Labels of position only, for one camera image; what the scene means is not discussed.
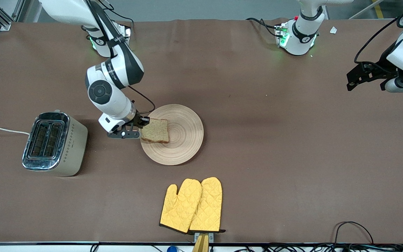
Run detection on slice of brown bread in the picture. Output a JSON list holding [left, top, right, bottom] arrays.
[[141, 118, 170, 144]]

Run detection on round wooden plate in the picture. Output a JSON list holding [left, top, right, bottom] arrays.
[[140, 104, 204, 166]]

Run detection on chrome and beige toaster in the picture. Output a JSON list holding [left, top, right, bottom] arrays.
[[22, 110, 88, 177]]

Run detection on yellow quilted oven mitt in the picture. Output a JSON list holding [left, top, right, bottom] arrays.
[[160, 178, 203, 234], [189, 177, 226, 233]]

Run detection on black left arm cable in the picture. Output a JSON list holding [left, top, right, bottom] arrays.
[[354, 0, 403, 65]]

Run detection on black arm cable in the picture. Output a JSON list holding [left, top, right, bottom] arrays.
[[83, 0, 156, 114], [354, 0, 403, 65]]

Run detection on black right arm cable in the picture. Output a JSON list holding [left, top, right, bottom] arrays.
[[83, 0, 156, 114]]

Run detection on black left base cable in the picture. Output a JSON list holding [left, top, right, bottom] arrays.
[[246, 17, 280, 37]]

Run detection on white toaster power cable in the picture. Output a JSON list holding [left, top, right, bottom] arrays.
[[0, 126, 30, 135]]

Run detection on wooden clamp with bracket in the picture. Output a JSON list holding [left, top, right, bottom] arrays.
[[192, 232, 214, 252]]

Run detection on black looped cable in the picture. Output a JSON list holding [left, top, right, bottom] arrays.
[[334, 221, 374, 245]]

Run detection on black cable bundle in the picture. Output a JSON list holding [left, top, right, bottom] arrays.
[[90, 243, 403, 252]]

